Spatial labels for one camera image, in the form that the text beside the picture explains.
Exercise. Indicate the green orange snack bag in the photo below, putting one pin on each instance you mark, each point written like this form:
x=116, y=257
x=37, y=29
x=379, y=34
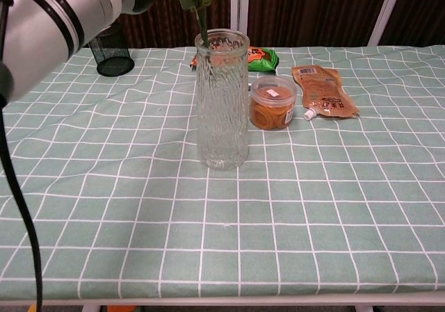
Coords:
x=264, y=60

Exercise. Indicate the grey partition post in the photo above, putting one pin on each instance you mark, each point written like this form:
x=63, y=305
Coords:
x=240, y=2
x=386, y=13

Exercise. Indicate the green white checkered tablecloth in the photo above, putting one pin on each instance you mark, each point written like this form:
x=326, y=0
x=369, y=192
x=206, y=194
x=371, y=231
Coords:
x=278, y=204

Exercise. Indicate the brown spouted sauce pouch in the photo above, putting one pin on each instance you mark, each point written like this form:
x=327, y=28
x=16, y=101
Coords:
x=323, y=89

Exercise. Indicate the textured clear glass vase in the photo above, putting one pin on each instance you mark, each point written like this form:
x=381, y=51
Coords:
x=222, y=117

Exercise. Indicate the black mesh pen holder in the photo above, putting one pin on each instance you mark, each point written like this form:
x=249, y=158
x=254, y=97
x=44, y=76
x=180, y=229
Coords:
x=114, y=56

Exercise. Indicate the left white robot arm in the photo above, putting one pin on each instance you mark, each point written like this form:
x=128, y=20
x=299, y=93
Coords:
x=52, y=23

